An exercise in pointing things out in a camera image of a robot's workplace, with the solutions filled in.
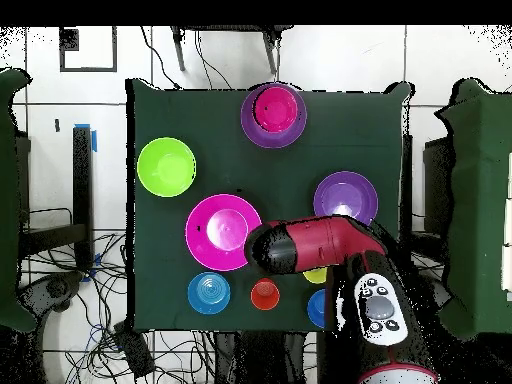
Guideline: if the light blue plastic bowl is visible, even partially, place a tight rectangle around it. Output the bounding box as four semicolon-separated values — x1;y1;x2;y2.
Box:
186;272;232;315

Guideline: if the small crimson plastic bowl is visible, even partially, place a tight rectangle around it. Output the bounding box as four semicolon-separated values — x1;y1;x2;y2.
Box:
253;86;299;134

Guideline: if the black metal post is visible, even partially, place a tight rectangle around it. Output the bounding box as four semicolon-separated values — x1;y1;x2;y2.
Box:
400;134;414;241

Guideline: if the stand with metal legs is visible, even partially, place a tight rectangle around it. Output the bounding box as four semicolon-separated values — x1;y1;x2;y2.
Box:
169;25;295;76

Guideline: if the blue tape strip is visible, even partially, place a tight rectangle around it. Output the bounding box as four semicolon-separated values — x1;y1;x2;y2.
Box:
74;122;98;153

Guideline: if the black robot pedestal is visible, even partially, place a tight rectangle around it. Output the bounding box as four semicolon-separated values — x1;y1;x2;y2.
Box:
213;330;321;384

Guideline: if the dark blue plastic bowl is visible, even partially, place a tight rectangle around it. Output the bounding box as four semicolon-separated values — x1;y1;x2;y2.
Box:
306;288;327;330

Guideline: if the large pink plastic bowl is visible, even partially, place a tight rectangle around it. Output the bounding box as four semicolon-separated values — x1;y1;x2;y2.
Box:
184;193;263;272

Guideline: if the thin black cable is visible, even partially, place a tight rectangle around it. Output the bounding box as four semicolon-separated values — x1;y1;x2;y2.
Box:
194;29;234;90
139;25;181;89

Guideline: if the grey pedestal foot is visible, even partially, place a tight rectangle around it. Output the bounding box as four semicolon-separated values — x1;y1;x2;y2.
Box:
17;271;85;321
415;274;453;317

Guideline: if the orange plastic cup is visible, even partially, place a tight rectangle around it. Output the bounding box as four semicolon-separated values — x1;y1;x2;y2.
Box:
250;277;281;312

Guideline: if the tangled cable bundle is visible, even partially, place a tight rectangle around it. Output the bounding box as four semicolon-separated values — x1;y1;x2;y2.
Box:
19;229;217;384

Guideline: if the green cloth covered side table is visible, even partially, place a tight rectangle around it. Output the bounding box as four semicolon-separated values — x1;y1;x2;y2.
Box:
0;67;37;333
435;77;512;341

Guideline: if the green plastic bowl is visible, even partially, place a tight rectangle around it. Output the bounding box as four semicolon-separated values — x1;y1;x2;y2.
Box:
136;136;198;198

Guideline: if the yellow plastic cup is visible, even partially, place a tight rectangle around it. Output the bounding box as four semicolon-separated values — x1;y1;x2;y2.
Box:
302;266;328;285

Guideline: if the black power brick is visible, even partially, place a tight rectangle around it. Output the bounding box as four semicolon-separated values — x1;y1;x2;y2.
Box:
112;321;156;379

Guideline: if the black square floor frame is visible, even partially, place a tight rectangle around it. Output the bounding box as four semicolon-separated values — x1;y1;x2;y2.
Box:
58;26;118;73

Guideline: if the black metal frame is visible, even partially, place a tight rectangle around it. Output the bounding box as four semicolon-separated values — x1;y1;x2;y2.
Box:
17;125;95;273

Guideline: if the dark green tablecloth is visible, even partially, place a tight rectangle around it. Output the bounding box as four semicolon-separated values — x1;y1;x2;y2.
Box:
125;77;413;335

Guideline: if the purple plastic bowl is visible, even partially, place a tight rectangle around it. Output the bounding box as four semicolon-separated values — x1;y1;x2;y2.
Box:
240;82;308;150
312;170;380;227

